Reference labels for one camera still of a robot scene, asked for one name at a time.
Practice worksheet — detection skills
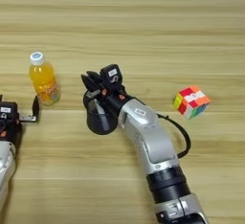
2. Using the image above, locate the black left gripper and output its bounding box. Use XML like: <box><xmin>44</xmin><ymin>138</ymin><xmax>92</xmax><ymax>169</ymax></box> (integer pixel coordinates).
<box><xmin>0</xmin><ymin>95</ymin><xmax>41</xmax><ymax>145</ymax></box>

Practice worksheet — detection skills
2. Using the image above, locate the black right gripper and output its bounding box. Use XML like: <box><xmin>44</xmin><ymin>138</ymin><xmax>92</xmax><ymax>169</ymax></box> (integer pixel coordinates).
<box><xmin>80</xmin><ymin>70</ymin><xmax>135</xmax><ymax>114</ymax></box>

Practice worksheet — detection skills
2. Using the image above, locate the orange juice bottle white cap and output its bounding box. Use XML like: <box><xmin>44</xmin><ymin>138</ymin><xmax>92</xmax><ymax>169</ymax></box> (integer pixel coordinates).
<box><xmin>28</xmin><ymin>51</ymin><xmax>62</xmax><ymax>107</ymax></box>

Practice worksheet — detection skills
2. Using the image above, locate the black mesh pen cup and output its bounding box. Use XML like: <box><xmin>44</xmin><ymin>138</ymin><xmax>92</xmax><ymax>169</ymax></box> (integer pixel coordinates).
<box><xmin>82</xmin><ymin>88</ymin><xmax>121</xmax><ymax>136</ymax></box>

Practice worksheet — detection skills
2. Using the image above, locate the colourful puzzle cube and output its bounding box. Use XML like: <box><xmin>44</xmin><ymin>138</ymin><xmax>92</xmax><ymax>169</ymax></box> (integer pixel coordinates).
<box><xmin>172</xmin><ymin>84</ymin><xmax>212</xmax><ymax>121</ymax></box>

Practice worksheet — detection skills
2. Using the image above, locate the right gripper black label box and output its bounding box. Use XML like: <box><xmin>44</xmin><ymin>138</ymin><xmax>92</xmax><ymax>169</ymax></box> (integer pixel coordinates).
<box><xmin>100</xmin><ymin>63</ymin><xmax>124</xmax><ymax>87</ymax></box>

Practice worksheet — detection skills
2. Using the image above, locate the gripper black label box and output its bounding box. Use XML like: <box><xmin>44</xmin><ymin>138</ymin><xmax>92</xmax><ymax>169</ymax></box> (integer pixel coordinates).
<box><xmin>100</xmin><ymin>63</ymin><xmax>124</xmax><ymax>87</ymax></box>
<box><xmin>0</xmin><ymin>101</ymin><xmax>19</xmax><ymax>121</ymax></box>

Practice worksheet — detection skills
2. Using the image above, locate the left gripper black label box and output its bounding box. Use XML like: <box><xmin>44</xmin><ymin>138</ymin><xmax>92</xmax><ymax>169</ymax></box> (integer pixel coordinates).
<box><xmin>0</xmin><ymin>101</ymin><xmax>19</xmax><ymax>121</ymax></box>

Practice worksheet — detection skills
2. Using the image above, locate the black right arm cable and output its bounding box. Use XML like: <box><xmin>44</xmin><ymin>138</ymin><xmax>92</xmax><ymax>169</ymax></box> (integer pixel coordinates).
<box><xmin>155</xmin><ymin>112</ymin><xmax>192</xmax><ymax>160</ymax></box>

